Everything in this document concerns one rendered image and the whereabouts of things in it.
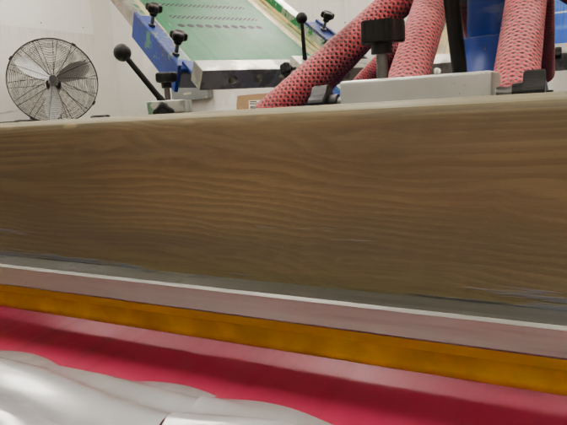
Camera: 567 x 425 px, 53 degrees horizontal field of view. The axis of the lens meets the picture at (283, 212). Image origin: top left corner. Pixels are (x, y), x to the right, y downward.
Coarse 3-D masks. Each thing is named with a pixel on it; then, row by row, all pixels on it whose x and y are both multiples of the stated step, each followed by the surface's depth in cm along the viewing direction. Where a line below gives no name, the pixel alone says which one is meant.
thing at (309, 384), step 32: (288, 352) 24; (256, 384) 22; (288, 384) 22; (320, 384) 22; (352, 384) 21; (384, 384) 21; (416, 384) 21; (448, 384) 21; (480, 384) 21; (320, 416) 19; (352, 416) 19; (384, 416) 19; (416, 416) 19; (448, 416) 19; (480, 416) 19; (512, 416) 19; (544, 416) 19
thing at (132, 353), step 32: (0, 320) 30; (32, 320) 30; (64, 320) 30; (32, 352) 26; (64, 352) 26; (96, 352) 26; (128, 352) 25; (160, 352) 25; (192, 352) 25; (224, 352) 25; (256, 352) 25; (192, 384) 22; (224, 384) 22
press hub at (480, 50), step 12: (468, 0) 93; (480, 0) 91; (492, 0) 90; (504, 0) 90; (468, 12) 94; (480, 12) 91; (492, 12) 90; (468, 24) 94; (480, 24) 92; (492, 24) 91; (468, 36) 95; (480, 36) 91; (492, 36) 90; (468, 48) 93; (480, 48) 91; (492, 48) 90; (468, 60) 92; (480, 60) 91; (492, 60) 90
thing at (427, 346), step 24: (0, 288) 30; (24, 288) 30; (168, 312) 25; (192, 312) 25; (336, 336) 22; (360, 336) 21; (384, 336) 21; (504, 360) 19; (528, 360) 19; (552, 360) 18
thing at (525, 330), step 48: (48, 288) 25; (96, 288) 24; (144, 288) 23; (192, 288) 22; (240, 288) 21; (288, 288) 21; (336, 288) 20; (432, 336) 18; (480, 336) 17; (528, 336) 16
